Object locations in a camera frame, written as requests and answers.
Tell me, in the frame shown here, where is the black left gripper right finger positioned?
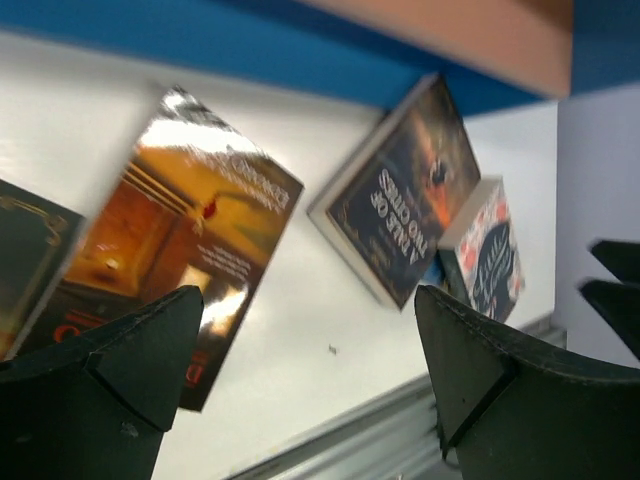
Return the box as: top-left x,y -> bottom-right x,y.
414,286 -> 639,479

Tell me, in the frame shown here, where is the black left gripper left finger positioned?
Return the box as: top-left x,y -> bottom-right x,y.
1,286 -> 203,479

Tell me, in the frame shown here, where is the Little Women floral book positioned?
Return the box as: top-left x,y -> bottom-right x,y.
438,176 -> 525,323

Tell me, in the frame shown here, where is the Tale of Two Cities book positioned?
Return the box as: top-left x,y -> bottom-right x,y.
307,74 -> 481,310

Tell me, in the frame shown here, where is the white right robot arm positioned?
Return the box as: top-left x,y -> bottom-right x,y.
578,239 -> 639,359

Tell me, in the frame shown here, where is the Animal Farm book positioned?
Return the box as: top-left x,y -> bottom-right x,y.
420,253 -> 450,292

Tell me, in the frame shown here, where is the Three Days to See book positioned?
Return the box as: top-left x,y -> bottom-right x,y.
1,181 -> 84,357

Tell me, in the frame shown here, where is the Edward Tulane orange book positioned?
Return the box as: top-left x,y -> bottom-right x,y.
10,86 -> 304,412

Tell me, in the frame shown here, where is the blue yellow wooden bookshelf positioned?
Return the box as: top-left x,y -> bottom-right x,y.
0,0 -> 640,119

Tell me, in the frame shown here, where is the aluminium mounting rail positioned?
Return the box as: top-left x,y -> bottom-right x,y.
224,309 -> 571,480

